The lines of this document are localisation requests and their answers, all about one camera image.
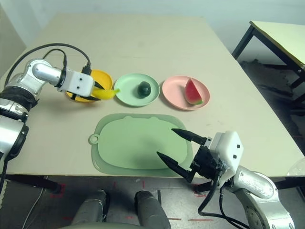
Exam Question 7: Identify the dark green toy avocado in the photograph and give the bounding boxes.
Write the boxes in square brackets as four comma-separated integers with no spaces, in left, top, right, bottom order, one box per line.
[137,81,152,98]

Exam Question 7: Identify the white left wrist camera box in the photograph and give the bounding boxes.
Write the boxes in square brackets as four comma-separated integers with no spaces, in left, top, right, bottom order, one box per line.
[64,70,95,97]

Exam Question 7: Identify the green cutting board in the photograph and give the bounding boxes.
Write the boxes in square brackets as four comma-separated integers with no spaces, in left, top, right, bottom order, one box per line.
[88,113,194,177]

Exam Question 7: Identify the red toy watermelon slice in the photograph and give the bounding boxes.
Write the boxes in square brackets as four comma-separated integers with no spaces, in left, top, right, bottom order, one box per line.
[185,77,204,105]

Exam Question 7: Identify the grey robot leg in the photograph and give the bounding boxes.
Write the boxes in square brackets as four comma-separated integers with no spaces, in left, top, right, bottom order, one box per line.
[71,189,108,226]
[134,190,171,229]

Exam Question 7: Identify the mint green plastic plate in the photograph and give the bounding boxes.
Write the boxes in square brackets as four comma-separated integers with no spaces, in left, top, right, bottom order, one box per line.
[114,73,160,107]

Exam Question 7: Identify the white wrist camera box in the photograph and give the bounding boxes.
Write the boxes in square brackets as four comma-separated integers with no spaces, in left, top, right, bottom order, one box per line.
[64,70,95,97]
[209,130,244,187]

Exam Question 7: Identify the grey right robot leg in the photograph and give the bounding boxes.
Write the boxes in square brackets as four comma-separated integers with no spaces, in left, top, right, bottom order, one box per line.
[134,190,171,229]

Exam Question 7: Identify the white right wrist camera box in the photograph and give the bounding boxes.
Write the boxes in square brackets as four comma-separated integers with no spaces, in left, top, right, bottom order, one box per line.
[209,130,244,187]

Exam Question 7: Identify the yellow plastic plate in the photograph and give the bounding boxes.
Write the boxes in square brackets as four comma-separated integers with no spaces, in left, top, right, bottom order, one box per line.
[65,69,113,104]

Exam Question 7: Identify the yellow toy banana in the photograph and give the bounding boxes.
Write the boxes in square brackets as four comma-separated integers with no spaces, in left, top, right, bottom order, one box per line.
[92,88,122,100]

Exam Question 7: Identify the grey robot torso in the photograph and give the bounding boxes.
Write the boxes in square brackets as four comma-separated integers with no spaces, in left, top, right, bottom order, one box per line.
[59,221,143,229]

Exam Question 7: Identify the pink plastic plate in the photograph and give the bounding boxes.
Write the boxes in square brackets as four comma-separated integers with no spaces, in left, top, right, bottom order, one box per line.
[162,75,211,111]

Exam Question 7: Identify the white floor cable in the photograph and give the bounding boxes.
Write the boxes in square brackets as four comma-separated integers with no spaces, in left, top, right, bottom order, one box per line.
[23,188,46,229]

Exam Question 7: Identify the grey left robot leg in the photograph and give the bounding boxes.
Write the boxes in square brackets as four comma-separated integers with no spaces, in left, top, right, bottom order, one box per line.
[71,189,108,226]

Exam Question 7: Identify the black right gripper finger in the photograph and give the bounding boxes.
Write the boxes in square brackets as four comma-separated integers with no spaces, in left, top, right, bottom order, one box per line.
[156,152,193,183]
[171,129,207,145]

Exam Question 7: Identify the beige side table black legs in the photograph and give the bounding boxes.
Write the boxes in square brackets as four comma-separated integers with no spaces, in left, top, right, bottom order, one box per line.
[232,21,305,90]

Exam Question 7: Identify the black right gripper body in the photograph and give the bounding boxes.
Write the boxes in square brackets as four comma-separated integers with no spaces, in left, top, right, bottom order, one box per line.
[190,137,226,179]

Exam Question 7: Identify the short black left arm cable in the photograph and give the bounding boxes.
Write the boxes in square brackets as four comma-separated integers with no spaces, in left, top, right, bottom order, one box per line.
[42,49,67,72]

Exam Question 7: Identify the clear plastic dome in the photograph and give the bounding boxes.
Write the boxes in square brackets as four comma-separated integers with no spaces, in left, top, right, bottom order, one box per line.
[287,157,305,177]

